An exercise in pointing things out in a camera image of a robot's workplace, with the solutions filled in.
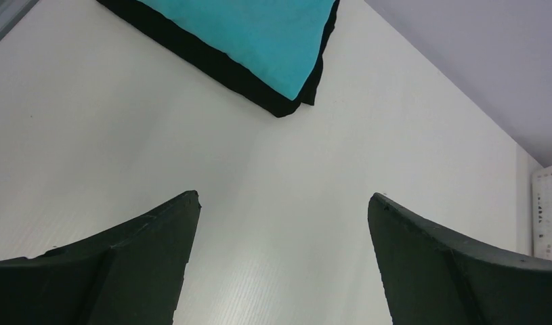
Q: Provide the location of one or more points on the left aluminium corner post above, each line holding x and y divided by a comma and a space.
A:
11, 12

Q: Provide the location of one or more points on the white plastic laundry basket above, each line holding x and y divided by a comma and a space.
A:
542, 213

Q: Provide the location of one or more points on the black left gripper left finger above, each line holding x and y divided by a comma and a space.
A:
131, 273

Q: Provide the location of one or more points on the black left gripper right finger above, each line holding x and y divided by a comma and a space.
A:
432, 274

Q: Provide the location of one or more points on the folded turquoise t shirt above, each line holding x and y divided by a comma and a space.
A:
278, 41

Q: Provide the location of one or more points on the folded black t shirt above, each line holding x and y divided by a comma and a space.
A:
217, 64

